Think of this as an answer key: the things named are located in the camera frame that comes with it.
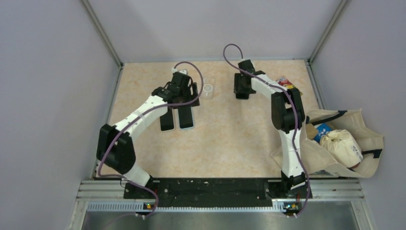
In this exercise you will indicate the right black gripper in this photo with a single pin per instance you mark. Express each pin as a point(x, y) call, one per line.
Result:
point(238, 87)

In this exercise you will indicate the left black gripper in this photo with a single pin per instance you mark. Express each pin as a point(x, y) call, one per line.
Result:
point(194, 90)

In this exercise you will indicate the clear case with ring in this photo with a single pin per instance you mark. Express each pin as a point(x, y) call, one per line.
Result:
point(208, 89)

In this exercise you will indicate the black phone white edge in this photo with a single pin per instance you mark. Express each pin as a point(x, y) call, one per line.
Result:
point(167, 121)

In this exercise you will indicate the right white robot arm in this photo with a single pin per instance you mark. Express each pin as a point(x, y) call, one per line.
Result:
point(287, 116)

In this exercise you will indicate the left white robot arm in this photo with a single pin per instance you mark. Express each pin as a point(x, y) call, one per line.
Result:
point(116, 142)

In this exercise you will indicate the colourful snack packet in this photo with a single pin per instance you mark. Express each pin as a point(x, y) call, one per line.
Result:
point(286, 83)

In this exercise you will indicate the blue box in bag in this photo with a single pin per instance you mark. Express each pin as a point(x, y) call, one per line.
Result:
point(322, 129)

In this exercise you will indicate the beige tote bag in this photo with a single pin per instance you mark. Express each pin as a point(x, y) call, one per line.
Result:
point(318, 161)

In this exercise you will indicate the white paper wrapped bundle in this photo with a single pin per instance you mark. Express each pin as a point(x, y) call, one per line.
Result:
point(343, 147)

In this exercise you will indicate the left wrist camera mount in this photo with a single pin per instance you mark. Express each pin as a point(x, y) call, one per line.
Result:
point(176, 71)

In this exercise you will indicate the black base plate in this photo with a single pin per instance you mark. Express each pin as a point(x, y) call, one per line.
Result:
point(216, 192)

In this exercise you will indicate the grey slotted cable duct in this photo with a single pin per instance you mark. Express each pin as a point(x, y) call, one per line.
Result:
point(133, 206)

